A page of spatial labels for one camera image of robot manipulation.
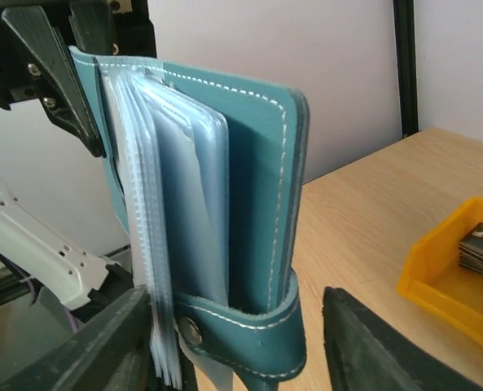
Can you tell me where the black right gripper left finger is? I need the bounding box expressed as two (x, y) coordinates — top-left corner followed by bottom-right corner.
(0, 288), (154, 390)

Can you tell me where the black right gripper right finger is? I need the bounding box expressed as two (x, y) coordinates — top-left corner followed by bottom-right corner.
(323, 287), (483, 391)

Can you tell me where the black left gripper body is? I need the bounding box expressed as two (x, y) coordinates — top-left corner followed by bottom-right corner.
(0, 1), (156, 110)

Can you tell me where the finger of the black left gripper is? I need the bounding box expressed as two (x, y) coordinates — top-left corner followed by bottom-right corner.
(69, 0), (114, 55)
(1, 6), (105, 157)

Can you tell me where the blue card holder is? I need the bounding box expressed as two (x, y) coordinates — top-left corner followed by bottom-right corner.
(71, 48), (310, 390)

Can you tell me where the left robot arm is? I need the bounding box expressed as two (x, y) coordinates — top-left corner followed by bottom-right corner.
(0, 1), (156, 322)

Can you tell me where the yellow bin left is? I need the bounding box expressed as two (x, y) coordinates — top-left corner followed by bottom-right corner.
(397, 197), (483, 346)

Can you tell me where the black left frame post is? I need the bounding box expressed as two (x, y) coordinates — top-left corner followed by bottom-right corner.
(393, 0), (419, 138)

